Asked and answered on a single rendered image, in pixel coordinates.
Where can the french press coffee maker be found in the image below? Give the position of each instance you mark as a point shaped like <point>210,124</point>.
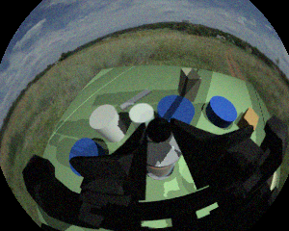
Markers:
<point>162,151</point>

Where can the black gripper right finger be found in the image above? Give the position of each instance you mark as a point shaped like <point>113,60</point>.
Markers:
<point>203,151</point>

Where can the white box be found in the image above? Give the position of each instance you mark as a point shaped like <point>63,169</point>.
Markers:
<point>272,181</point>
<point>189,83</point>

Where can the grey cylinder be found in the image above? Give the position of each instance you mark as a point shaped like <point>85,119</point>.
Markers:
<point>106,121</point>

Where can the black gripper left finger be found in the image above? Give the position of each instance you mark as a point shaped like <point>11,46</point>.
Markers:
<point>128,163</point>

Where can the tan rectangular block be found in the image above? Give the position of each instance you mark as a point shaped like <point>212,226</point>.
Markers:
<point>249,118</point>

